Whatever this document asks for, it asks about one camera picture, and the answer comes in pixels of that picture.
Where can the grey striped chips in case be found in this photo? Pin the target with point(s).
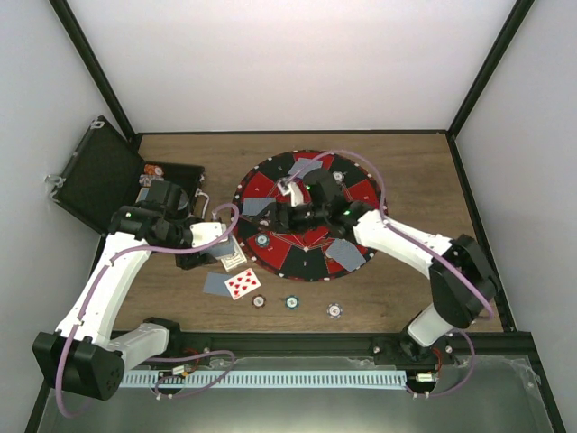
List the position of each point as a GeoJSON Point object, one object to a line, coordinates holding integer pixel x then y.
{"type": "Point", "coordinates": [145, 180]}

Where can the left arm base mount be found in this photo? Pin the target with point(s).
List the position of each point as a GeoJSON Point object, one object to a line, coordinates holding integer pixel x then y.
{"type": "Point", "coordinates": [174, 355]}

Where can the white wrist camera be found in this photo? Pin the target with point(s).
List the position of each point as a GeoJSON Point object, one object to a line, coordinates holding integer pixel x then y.
{"type": "Point", "coordinates": [205, 232]}
{"type": "Point", "coordinates": [289, 189]}

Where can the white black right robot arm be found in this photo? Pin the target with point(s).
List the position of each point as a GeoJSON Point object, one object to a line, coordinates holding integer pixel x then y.
{"type": "Point", "coordinates": [462, 282]}

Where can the white playing card box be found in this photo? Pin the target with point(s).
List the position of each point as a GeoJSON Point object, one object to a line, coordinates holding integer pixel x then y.
{"type": "Point", "coordinates": [233, 261]}

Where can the face-up hearts playing card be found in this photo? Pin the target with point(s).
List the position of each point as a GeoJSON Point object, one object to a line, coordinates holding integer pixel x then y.
{"type": "Point", "coordinates": [242, 283]}

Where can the teal poker chip stack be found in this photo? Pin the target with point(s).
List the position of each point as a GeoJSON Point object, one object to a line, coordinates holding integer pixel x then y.
{"type": "Point", "coordinates": [291, 302]}

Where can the blue white poker chip stack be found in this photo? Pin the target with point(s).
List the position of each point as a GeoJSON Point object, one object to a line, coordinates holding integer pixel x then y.
{"type": "Point", "coordinates": [334, 310]}

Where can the face-down cards top seat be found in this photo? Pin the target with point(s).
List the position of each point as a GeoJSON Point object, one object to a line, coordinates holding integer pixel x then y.
{"type": "Point", "coordinates": [302, 166]}

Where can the face-down cards seat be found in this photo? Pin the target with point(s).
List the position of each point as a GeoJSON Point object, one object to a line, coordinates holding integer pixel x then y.
{"type": "Point", "coordinates": [346, 254]}
{"type": "Point", "coordinates": [302, 166]}
{"type": "Point", "coordinates": [253, 206]}

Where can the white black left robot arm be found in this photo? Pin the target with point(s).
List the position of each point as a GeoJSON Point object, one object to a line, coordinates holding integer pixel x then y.
{"type": "Point", "coordinates": [81, 356]}

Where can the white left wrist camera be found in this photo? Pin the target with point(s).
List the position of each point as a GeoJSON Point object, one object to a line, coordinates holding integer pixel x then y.
{"type": "Point", "coordinates": [205, 232]}

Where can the round red black poker mat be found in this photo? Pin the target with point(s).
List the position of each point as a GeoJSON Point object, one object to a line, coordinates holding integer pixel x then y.
{"type": "Point", "coordinates": [299, 256]}

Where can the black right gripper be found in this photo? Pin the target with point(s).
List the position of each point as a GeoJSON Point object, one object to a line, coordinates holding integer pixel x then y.
{"type": "Point", "coordinates": [276, 216]}

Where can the brown poker chip stack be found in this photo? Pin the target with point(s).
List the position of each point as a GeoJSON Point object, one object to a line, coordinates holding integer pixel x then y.
{"type": "Point", "coordinates": [258, 301]}

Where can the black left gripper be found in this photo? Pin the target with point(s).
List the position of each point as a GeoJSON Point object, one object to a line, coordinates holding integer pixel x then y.
{"type": "Point", "coordinates": [193, 260]}

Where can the black aluminium frame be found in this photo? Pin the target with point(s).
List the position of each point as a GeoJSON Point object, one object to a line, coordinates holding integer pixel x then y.
{"type": "Point", "coordinates": [510, 341]}

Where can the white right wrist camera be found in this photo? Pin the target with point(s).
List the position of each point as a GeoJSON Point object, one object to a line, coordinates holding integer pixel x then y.
{"type": "Point", "coordinates": [289, 189]}

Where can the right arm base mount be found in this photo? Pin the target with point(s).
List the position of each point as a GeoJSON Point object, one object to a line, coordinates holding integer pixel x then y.
{"type": "Point", "coordinates": [405, 355]}

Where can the black poker chip case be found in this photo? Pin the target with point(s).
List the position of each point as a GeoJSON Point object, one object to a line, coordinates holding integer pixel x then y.
{"type": "Point", "coordinates": [103, 173]}

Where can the single teal poker chip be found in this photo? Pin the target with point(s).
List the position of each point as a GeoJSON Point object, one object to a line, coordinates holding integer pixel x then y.
{"type": "Point", "coordinates": [262, 240]}

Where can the light blue slotted cable duct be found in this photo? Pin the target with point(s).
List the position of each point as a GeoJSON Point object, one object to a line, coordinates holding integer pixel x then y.
{"type": "Point", "coordinates": [371, 380]}

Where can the card deck in case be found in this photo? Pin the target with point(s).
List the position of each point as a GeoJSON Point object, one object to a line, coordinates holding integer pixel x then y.
{"type": "Point", "coordinates": [142, 195]}

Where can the blue patterned card deck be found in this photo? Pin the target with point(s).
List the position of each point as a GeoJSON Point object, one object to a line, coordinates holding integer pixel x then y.
{"type": "Point", "coordinates": [223, 250]}

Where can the single face-down blue card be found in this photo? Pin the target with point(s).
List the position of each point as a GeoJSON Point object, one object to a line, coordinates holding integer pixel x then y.
{"type": "Point", "coordinates": [215, 284]}

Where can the orange chip stack in case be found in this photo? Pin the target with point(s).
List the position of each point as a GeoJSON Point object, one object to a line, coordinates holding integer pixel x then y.
{"type": "Point", "coordinates": [153, 170]}

